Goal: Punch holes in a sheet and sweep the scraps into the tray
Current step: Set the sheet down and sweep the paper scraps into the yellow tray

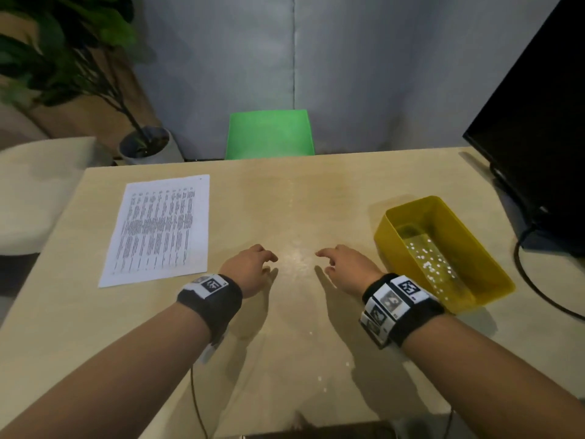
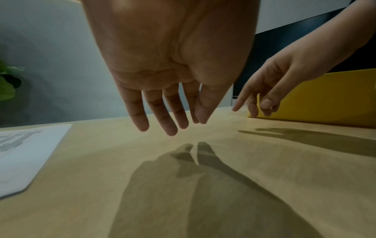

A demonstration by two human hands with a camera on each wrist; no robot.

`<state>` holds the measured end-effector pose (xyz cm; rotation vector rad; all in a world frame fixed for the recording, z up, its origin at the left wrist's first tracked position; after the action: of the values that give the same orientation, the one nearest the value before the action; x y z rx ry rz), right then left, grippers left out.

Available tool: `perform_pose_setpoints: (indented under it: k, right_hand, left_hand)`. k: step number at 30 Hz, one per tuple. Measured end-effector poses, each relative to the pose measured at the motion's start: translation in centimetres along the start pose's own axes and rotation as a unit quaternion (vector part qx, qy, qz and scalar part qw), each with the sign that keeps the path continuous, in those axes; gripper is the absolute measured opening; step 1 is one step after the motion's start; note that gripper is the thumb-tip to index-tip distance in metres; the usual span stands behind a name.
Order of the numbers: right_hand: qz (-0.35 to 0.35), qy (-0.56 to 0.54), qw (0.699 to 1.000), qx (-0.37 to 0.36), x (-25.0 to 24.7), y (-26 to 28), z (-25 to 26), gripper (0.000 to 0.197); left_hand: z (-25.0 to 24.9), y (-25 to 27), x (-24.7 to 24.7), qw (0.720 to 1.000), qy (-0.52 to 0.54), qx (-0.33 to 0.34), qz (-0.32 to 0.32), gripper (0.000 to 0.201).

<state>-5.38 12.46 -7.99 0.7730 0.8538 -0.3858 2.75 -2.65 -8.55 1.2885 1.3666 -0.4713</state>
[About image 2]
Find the yellow plastic bin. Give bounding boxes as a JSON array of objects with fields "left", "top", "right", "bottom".
[{"left": 248, "top": 68, "right": 376, "bottom": 128}]

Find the person's left hand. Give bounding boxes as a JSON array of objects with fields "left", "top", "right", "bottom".
[{"left": 80, "top": 0, "right": 260, "bottom": 137}]

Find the green potted plant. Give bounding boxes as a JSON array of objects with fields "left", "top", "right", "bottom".
[{"left": 0, "top": 60, "right": 26, "bottom": 102}]

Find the person's right hand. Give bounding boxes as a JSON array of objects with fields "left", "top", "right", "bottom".
[{"left": 231, "top": 29, "right": 349, "bottom": 118}]

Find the black monitor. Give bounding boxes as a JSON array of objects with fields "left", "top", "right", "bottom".
[{"left": 233, "top": 7, "right": 376, "bottom": 99}]

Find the person's right forearm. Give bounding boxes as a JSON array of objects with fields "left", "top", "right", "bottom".
[{"left": 320, "top": 0, "right": 376, "bottom": 62}]

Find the white printed paper sheet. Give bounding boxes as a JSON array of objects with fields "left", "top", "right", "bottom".
[{"left": 0, "top": 124, "right": 74, "bottom": 199}]

